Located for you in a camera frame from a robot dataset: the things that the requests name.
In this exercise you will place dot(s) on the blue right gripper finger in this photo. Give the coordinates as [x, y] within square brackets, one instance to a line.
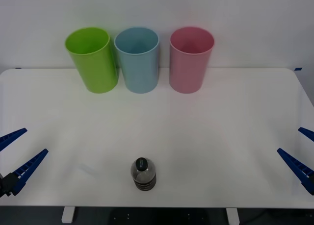
[307, 132]
[298, 167]

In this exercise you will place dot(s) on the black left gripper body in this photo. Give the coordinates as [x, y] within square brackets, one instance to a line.
[1, 185]

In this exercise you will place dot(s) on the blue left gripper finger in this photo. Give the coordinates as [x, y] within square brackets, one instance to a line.
[11, 138]
[27, 168]

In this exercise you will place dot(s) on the clear plastic bottle black cap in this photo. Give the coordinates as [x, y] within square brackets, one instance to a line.
[144, 177]

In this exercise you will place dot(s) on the white table leg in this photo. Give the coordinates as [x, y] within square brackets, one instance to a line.
[232, 215]
[67, 214]

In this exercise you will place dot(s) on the green plastic bin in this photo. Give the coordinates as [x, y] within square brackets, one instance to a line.
[95, 68]

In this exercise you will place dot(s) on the pink plastic bin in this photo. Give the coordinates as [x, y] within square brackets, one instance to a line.
[187, 73]

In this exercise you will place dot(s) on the pale blue plastic bin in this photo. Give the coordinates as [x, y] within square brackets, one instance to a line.
[139, 73]

